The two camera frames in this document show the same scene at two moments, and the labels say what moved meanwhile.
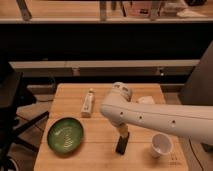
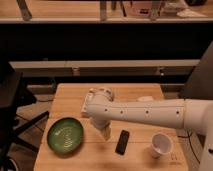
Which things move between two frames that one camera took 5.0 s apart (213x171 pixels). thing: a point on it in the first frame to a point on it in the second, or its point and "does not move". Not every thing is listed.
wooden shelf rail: [105, 63] does not move
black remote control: [121, 145] does not move
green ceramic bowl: [65, 136] does not move
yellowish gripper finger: [123, 129] to [107, 132]
